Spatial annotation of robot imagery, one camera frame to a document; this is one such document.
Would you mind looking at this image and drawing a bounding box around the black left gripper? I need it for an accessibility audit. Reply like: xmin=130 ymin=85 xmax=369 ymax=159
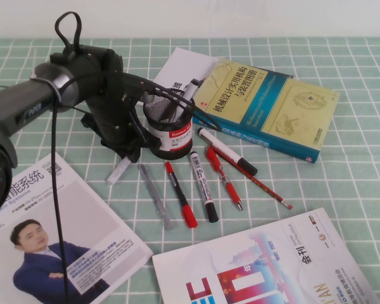
xmin=85 ymin=75 xmax=163 ymax=165

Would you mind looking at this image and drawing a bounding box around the plain white pen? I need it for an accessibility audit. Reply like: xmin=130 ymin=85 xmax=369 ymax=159
xmin=106 ymin=158 xmax=130 ymax=187

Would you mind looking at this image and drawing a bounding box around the black mesh pen holder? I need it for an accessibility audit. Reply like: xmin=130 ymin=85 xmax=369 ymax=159
xmin=141 ymin=90 xmax=196 ymax=161

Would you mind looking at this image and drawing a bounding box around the grey pen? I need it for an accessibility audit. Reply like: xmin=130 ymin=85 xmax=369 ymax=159
xmin=137 ymin=163 xmax=174 ymax=231

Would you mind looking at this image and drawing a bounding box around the black pen with red cap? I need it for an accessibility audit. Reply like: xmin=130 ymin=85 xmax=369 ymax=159
xmin=164 ymin=161 xmax=199 ymax=229

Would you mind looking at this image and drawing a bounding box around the red gel pen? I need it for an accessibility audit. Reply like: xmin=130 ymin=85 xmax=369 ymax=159
xmin=205 ymin=146 xmax=243 ymax=212

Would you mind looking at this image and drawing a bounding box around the printed white marker black cap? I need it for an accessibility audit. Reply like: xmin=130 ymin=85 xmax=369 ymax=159
xmin=189 ymin=151 xmax=219 ymax=224

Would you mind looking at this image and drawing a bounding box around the white marker with black end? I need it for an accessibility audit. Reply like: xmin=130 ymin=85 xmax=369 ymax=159
xmin=176 ymin=79 xmax=200 ymax=122

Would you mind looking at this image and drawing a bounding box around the white whiteboard marker black cap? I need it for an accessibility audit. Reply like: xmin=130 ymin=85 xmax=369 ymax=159
xmin=196 ymin=127 xmax=259 ymax=177

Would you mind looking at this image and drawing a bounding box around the magazine with man in suit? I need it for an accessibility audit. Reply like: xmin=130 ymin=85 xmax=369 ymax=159
xmin=0 ymin=153 xmax=154 ymax=304

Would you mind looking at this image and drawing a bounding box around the white paper booklet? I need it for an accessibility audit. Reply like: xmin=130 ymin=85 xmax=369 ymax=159
xmin=153 ymin=47 xmax=220 ymax=105

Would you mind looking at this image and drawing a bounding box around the red pencil with eraser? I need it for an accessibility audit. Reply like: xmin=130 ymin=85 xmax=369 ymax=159
xmin=212 ymin=148 xmax=294 ymax=210

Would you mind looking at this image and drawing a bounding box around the yellow and teal book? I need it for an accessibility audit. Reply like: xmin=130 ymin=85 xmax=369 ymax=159
xmin=192 ymin=59 xmax=340 ymax=164

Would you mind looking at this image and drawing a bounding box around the white show catalogue magazine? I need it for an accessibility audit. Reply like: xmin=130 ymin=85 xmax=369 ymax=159
xmin=151 ymin=207 xmax=380 ymax=304

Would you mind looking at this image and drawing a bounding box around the green checkered tablecloth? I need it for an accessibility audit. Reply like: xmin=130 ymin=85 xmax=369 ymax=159
xmin=0 ymin=37 xmax=380 ymax=304

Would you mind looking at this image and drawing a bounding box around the thin black cable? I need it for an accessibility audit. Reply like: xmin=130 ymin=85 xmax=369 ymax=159
xmin=123 ymin=72 xmax=224 ymax=136

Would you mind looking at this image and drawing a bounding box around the black looped hanging cable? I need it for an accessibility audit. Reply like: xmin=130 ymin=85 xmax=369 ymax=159
xmin=50 ymin=11 xmax=111 ymax=304

